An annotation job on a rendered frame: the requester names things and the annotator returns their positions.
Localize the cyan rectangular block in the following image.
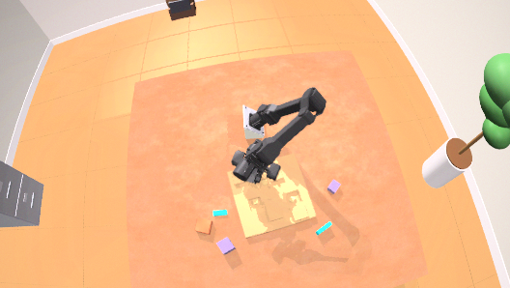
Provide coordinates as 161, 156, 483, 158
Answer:
212, 210, 227, 216

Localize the purple block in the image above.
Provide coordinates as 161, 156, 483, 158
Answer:
327, 180, 341, 194

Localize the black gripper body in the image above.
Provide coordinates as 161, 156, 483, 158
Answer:
231, 150, 281, 180

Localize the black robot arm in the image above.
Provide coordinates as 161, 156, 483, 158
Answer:
232, 87, 326, 184

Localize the light purple cube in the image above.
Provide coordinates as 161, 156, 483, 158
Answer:
217, 237, 236, 255

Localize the orange block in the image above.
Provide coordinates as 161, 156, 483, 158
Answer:
195, 217, 213, 235

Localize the teal block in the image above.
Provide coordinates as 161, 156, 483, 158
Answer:
316, 222, 332, 235

